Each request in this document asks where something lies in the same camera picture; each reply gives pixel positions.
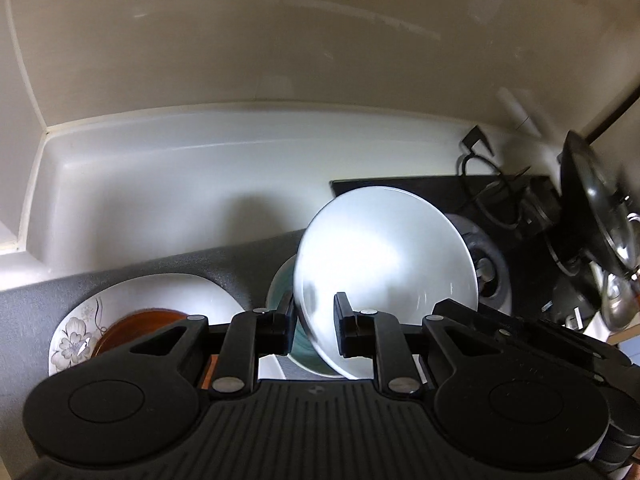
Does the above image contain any round steel gas burner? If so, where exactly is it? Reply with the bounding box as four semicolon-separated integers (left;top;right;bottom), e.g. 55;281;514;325
445;212;512;317

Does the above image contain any black burner cap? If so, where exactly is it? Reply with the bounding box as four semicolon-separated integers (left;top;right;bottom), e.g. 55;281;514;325
520;175;566;241

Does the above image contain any black pan support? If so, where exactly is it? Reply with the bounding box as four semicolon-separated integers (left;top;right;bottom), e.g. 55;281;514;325
456;125;533;231

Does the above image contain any white square floral plate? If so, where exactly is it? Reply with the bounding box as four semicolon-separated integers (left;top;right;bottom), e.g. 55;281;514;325
48;273;246;376

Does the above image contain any black glass gas stove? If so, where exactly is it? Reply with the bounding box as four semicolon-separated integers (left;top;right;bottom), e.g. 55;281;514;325
330;175;601;331

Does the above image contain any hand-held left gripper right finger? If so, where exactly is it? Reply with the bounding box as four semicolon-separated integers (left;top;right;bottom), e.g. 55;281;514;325
334;291;493;396

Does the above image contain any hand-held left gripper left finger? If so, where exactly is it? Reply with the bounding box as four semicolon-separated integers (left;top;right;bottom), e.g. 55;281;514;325
132;290;301;396

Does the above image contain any stainless steel pot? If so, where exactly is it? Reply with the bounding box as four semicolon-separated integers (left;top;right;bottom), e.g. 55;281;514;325
600;260;640;333

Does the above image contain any pale green plate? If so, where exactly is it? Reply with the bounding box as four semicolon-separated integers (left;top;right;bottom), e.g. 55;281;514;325
265;254;341;378

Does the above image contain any orange round plate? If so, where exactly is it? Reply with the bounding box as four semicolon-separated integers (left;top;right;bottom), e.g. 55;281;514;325
94;308;221;391

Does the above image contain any black rimmed glass lid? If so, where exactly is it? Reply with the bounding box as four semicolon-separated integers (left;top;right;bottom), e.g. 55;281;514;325
556;130;640;281

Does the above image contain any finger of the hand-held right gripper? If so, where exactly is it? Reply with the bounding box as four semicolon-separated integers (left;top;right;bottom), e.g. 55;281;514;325
432;298;632;378

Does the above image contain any steel burner ring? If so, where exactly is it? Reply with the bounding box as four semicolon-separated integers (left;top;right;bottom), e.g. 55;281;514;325
545;237;596;281

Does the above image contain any plain white plate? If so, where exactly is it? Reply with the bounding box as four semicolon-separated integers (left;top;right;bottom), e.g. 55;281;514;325
293;186;478;379

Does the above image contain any grey dish mat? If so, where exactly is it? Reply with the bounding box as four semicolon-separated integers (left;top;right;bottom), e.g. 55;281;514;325
0;227;321;461

